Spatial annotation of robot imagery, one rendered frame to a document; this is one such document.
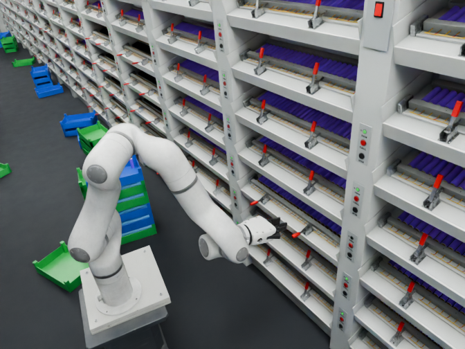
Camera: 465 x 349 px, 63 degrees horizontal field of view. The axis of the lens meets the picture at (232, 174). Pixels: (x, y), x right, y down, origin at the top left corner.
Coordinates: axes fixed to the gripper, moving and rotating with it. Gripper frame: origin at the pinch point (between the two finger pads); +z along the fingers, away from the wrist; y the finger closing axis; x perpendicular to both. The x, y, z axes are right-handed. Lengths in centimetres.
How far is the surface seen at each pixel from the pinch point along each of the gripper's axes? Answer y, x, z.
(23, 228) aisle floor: 160, 81, -70
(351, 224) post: -22.3, -11.0, 9.8
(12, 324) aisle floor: 82, 84, -87
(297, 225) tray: 4.9, 7.9, 15.6
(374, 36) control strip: -23, -69, -3
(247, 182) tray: 41.6, 6.3, 16.8
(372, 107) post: -25, -51, 1
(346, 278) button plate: -23.6, 12.8, 14.3
